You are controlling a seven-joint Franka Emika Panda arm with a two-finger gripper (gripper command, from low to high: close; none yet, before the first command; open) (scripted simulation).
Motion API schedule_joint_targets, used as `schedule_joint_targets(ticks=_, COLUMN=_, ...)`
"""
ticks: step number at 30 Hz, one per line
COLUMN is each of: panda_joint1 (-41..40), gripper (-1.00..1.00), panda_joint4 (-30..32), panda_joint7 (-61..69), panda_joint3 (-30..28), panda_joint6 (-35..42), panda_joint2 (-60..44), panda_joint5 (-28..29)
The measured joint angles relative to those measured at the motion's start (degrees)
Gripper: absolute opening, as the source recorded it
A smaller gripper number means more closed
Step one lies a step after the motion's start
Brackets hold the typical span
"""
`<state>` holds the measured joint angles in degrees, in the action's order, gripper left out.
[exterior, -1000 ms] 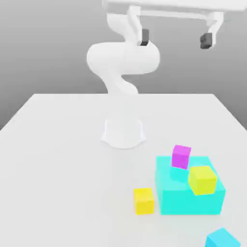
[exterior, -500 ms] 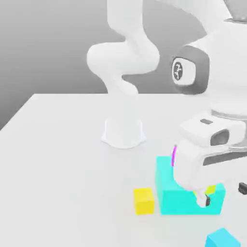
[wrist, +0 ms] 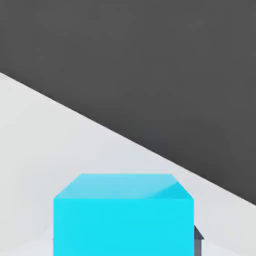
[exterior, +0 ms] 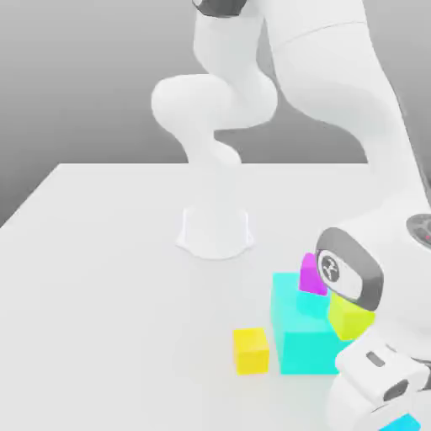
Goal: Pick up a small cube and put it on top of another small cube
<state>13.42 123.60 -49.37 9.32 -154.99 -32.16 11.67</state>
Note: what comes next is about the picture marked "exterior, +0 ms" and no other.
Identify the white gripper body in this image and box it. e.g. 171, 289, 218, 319
327, 372, 418, 431

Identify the small blue cube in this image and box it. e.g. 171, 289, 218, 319
378, 412, 423, 431

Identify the small lime cube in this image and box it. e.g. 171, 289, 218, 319
327, 290, 377, 342

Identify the small yellow cube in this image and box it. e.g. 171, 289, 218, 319
232, 327, 271, 376

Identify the small magenta cube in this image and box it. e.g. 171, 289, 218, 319
298, 252, 328, 298

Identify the large cyan box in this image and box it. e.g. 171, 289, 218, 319
270, 271, 355, 375

